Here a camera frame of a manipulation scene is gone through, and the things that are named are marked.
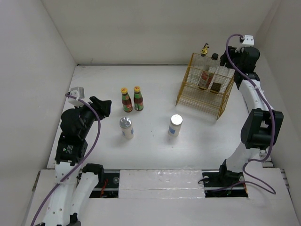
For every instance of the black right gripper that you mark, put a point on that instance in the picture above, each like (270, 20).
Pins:
(224, 58)

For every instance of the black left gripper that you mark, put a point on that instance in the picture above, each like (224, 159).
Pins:
(103, 106)

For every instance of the glass cruet dark liquid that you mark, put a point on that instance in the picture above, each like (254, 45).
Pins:
(217, 80)

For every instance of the red sauce bottle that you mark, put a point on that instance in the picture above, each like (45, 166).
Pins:
(138, 99)
(126, 100)

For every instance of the black cap sauce bottle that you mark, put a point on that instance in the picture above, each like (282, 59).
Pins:
(206, 77)

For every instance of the clear glass bottle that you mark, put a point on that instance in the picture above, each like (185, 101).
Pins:
(198, 63)

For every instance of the white shaker jar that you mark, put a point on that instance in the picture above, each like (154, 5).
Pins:
(126, 127)
(175, 125)

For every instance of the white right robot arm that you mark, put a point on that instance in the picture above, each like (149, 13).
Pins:
(261, 129)

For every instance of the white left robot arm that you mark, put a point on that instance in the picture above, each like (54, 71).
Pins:
(73, 183)

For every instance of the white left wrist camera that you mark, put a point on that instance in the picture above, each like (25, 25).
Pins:
(78, 93)

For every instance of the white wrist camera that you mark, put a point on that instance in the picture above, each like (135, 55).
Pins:
(78, 93)
(247, 41)

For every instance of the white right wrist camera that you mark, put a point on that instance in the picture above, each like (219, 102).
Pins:
(247, 41)

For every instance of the yellow wire basket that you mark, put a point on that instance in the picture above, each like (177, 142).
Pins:
(190, 95)

